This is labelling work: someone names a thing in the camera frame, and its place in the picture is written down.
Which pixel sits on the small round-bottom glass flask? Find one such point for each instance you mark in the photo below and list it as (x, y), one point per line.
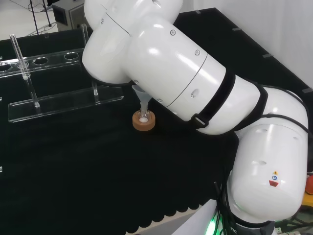
(143, 119)

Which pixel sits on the black tripod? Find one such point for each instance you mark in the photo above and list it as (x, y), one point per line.
(46, 14)

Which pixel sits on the clear acrylic funnel stand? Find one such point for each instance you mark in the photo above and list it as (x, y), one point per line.
(61, 102)

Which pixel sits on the translucent plastic funnel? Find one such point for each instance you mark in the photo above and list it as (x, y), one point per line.
(142, 99)

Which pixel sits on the grey metal box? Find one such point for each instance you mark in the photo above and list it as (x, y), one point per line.
(71, 14)

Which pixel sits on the yellow stop button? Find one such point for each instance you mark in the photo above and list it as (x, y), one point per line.
(308, 193)

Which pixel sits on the black table cloth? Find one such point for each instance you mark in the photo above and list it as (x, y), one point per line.
(85, 171)

